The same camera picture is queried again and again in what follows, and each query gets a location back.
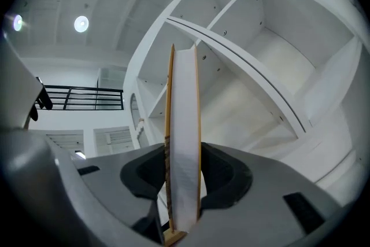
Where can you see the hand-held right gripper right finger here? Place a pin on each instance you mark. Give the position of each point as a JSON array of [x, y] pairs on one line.
[[260, 196]]

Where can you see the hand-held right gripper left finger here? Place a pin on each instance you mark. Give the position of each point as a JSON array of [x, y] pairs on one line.
[[110, 182]]

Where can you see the yellow book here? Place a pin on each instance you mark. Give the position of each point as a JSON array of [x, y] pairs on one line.
[[185, 124]]

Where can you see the white desk with hutch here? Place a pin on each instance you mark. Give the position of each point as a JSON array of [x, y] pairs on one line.
[[289, 52]]

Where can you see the black railing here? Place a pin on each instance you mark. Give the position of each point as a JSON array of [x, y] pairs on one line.
[[86, 88]]

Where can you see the round ceiling light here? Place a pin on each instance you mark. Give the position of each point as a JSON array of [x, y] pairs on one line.
[[81, 24], [18, 22]]

